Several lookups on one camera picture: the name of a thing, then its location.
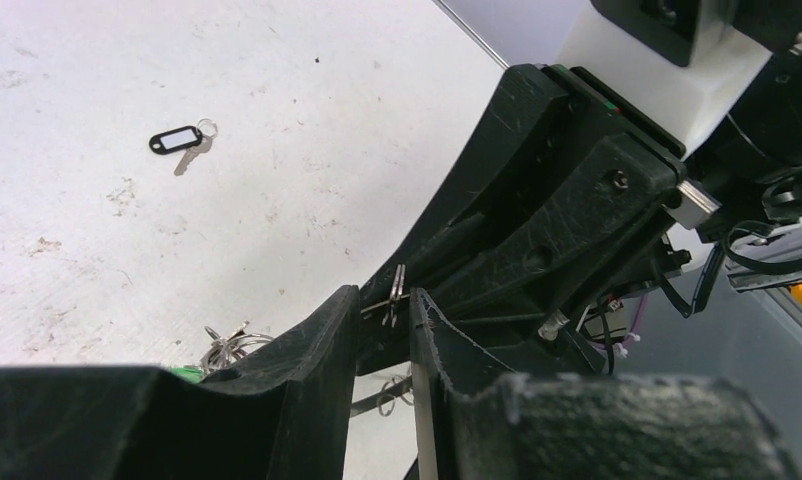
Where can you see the black key tag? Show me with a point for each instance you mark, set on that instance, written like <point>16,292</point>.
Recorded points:
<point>191,141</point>

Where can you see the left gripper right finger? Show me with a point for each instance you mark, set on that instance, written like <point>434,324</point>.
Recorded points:
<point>478,417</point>

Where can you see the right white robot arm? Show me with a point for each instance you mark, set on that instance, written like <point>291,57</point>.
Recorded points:
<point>745,180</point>

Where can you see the small metal keyring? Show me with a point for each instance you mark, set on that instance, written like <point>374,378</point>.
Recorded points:
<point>396,295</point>

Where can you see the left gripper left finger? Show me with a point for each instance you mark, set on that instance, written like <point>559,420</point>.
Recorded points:
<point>280,413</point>

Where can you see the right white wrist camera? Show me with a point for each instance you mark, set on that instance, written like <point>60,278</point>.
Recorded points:
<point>688,102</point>

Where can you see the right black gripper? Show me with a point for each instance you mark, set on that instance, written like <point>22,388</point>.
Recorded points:
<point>560,197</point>

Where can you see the green key tag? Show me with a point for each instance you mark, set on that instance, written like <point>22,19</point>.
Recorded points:
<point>189,374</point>

